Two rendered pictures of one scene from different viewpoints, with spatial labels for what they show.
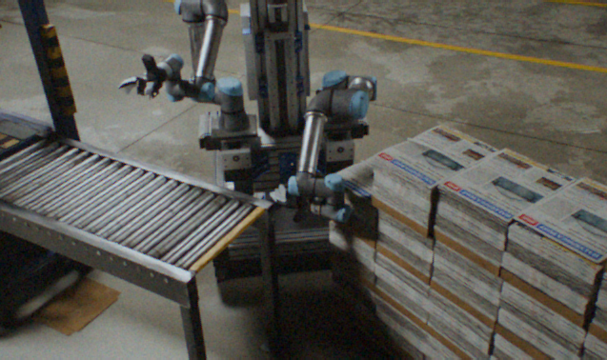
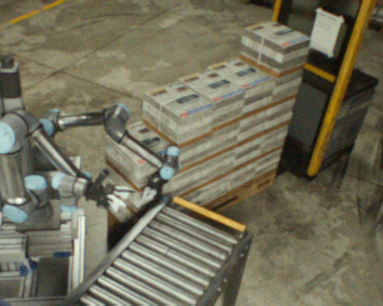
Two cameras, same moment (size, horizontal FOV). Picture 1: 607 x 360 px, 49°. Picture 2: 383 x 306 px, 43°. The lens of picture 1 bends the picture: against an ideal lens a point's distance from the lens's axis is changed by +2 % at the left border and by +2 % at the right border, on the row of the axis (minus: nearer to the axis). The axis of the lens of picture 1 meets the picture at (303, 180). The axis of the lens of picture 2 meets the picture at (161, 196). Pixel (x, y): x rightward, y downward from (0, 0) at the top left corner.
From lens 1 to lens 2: 320 cm
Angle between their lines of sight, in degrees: 72
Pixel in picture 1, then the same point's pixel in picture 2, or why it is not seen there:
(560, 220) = (243, 79)
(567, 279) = (265, 94)
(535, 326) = (252, 127)
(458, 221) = (222, 112)
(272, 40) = not seen: hidden behind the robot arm
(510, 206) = (233, 87)
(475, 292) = (229, 138)
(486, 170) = (200, 87)
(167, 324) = not seen: outside the picture
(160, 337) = not seen: outside the picture
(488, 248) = (236, 111)
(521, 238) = (251, 93)
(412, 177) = (205, 110)
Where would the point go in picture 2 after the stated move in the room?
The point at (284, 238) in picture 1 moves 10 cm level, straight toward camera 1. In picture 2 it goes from (78, 259) to (95, 258)
